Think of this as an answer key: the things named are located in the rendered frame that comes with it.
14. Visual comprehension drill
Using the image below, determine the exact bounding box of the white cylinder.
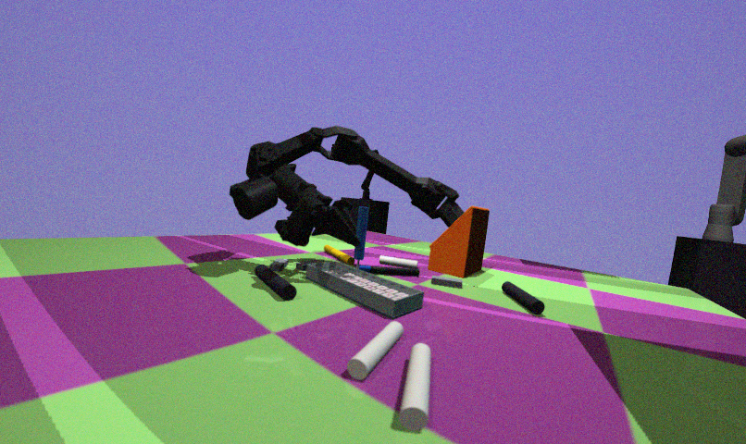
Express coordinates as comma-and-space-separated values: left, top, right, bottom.
347, 321, 404, 380
399, 343, 431, 430
379, 256, 417, 268

